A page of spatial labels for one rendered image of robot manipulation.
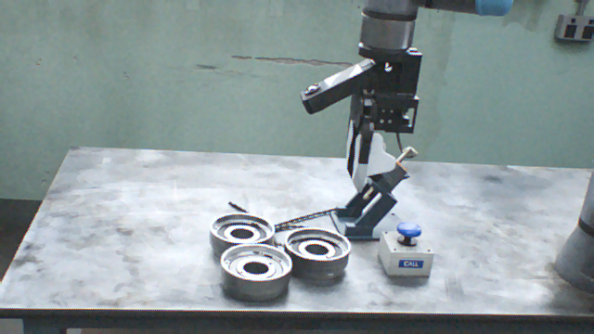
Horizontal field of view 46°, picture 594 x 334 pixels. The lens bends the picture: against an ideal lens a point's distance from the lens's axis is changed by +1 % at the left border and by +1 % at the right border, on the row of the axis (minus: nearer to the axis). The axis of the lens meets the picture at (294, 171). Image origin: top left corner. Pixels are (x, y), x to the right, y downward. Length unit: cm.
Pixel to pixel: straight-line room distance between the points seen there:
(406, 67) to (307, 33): 167
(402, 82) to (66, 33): 184
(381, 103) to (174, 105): 178
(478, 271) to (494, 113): 179
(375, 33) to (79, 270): 55
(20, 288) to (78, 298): 9
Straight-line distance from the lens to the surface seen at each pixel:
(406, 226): 112
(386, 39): 95
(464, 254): 123
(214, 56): 263
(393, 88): 99
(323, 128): 275
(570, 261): 123
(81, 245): 116
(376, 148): 100
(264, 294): 100
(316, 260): 105
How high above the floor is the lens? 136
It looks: 23 degrees down
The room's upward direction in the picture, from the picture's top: 6 degrees clockwise
